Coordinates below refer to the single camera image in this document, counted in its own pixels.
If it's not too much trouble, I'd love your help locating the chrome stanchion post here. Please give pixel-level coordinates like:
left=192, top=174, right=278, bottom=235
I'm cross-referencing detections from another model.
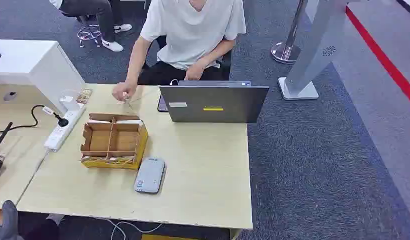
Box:
left=270, top=0, right=308, bottom=65

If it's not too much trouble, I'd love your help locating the dark smartphone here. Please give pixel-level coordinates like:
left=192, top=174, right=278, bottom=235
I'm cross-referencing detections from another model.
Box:
left=157, top=94, right=169, bottom=113

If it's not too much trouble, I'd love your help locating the grey laptop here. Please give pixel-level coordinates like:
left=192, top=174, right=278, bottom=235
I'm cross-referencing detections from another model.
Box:
left=159, top=80, right=270, bottom=124

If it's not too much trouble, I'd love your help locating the white charger plug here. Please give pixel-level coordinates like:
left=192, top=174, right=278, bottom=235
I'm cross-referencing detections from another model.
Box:
left=59, top=95, right=81, bottom=112

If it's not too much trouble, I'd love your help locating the white cable under desk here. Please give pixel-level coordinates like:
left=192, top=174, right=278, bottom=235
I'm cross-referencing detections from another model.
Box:
left=104, top=218, right=163, bottom=240

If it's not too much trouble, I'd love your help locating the black plug with cable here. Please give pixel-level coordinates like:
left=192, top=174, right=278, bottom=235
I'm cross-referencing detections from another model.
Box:
left=0, top=104, right=70, bottom=135

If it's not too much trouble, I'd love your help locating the grey kiosk stand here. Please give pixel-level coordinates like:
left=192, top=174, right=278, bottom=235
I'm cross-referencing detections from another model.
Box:
left=278, top=0, right=362, bottom=101

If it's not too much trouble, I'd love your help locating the white cabinet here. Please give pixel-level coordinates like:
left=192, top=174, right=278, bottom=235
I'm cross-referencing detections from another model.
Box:
left=0, top=39, right=86, bottom=116

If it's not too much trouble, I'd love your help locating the grey card reader device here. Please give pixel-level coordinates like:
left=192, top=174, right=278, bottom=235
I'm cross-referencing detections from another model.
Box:
left=133, top=157, right=166, bottom=195

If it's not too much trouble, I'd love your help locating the person with white shoes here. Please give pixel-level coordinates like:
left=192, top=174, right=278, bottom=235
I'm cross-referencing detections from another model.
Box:
left=49, top=0, right=133, bottom=53

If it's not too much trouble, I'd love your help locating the person's left hand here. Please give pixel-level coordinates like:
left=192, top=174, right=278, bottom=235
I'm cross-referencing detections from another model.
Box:
left=184, top=60, right=207, bottom=82

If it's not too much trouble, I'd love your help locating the small printed card packet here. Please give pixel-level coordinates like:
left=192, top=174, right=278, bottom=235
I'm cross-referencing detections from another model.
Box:
left=75, top=88, right=93, bottom=105

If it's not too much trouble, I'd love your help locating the seated person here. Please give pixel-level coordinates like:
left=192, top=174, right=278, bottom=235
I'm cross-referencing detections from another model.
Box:
left=112, top=0, right=247, bottom=102

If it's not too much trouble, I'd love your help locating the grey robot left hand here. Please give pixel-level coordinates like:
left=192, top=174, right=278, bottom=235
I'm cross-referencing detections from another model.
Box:
left=0, top=200, right=19, bottom=240

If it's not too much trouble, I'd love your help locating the chrome office chair base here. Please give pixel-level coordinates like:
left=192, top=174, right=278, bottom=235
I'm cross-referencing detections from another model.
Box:
left=77, top=23, right=103, bottom=48

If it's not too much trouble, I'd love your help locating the wooden card box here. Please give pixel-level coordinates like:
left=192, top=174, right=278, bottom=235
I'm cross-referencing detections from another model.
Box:
left=80, top=112, right=149, bottom=171

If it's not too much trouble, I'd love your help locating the person's right hand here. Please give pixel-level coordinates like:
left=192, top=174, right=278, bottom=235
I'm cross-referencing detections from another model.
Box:
left=112, top=81, right=138, bottom=102

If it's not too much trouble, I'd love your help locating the yellow object under desk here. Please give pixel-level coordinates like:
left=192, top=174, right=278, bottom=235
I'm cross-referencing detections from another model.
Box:
left=141, top=233, right=199, bottom=240

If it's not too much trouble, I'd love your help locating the white power strip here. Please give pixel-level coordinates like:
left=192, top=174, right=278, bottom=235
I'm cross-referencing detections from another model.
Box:
left=43, top=104, right=87, bottom=153

